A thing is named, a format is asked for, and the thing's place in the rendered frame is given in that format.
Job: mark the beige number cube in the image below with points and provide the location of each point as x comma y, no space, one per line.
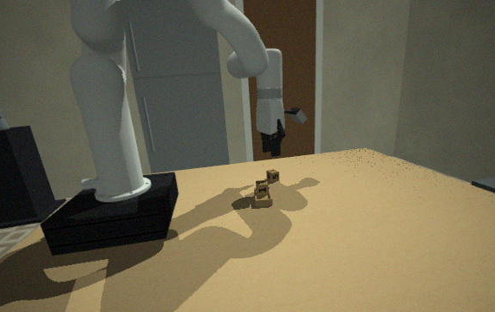
272,175
262,187

